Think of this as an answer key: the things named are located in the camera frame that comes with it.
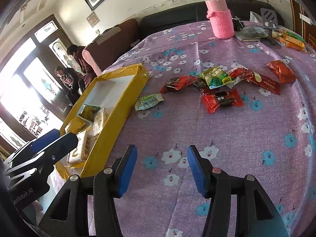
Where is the brown armchair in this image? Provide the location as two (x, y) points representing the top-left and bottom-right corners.
(85, 18), (140, 77)

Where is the grey phone stand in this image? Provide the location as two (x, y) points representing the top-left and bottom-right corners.
(260, 8), (282, 46)

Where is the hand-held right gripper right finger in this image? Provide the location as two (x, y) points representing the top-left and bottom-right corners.
(186, 144), (290, 237)

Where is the pale green white snack packet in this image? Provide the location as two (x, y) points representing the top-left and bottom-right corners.
(134, 93), (165, 111)

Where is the yellow cardboard box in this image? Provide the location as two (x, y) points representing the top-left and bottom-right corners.
(54, 64), (150, 181)

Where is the long red white snack packet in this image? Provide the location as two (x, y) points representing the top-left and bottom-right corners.
(228, 65), (281, 95)

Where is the red black snack packet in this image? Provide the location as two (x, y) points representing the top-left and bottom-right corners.
(160, 76), (201, 94)

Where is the brown glazed door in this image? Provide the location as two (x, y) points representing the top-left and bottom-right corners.
(0, 15), (82, 139)

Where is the black sofa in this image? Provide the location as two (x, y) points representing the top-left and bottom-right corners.
(138, 0), (284, 43)

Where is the cream white snack packet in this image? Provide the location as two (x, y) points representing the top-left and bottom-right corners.
(92, 107), (110, 137)

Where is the red snack packet dark label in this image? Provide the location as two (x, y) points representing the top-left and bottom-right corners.
(201, 89), (244, 114)

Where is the shiny orange red snack packet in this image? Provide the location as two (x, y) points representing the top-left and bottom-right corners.
(265, 60), (297, 84)

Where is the bright green snack packet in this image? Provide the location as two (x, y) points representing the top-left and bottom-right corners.
(197, 65), (234, 89)

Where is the pink knit-sleeved bottle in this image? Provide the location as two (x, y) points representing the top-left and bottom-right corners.
(204, 0), (235, 39)

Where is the wooden cabinet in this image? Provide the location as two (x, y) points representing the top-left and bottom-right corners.
(289, 0), (316, 52)

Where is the cracker packet yellow edge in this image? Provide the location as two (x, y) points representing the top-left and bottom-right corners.
(67, 130), (95, 167)

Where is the small framed picture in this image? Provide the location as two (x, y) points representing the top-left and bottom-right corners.
(86, 11), (100, 28)

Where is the crumpled plastic bag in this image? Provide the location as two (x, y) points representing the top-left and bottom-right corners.
(234, 26), (269, 42)

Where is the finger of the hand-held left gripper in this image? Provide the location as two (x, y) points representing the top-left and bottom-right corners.
(30, 128), (61, 153)
(37, 133), (79, 165)

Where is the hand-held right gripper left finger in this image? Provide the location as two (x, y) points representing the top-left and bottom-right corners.
(37, 144), (138, 237)

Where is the purple floral tablecloth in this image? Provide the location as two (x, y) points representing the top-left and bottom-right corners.
(39, 21), (316, 237)

